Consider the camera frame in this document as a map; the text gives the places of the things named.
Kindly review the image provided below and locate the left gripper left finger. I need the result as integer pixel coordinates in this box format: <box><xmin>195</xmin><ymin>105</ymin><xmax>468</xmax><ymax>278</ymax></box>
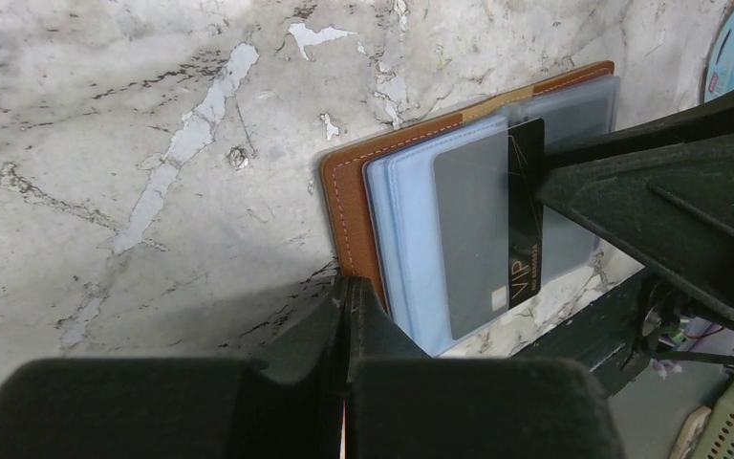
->
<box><xmin>0</xmin><ymin>279</ymin><xmax>346</xmax><ymax>458</ymax></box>

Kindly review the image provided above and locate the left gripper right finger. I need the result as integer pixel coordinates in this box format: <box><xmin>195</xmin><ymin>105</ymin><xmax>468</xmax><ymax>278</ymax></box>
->
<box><xmin>345</xmin><ymin>277</ymin><xmax>624</xmax><ymax>458</ymax></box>

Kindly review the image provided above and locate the black VIP credit card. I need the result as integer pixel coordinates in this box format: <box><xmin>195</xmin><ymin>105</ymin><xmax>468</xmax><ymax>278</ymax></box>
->
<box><xmin>433</xmin><ymin>116</ymin><xmax>545</xmax><ymax>339</ymax></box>

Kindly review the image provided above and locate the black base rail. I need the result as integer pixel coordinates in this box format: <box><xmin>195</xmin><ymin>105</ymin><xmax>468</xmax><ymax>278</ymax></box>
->
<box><xmin>515</xmin><ymin>270</ymin><xmax>689</xmax><ymax>397</ymax></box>

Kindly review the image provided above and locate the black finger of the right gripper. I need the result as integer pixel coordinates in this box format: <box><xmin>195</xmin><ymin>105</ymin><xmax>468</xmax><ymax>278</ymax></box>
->
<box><xmin>534</xmin><ymin>69</ymin><xmax>734</xmax><ymax>325</ymax></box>

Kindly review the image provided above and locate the brown leather card holder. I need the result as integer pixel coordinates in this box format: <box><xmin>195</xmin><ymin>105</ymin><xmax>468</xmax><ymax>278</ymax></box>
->
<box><xmin>320</xmin><ymin>60</ymin><xmax>619</xmax><ymax>356</ymax></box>

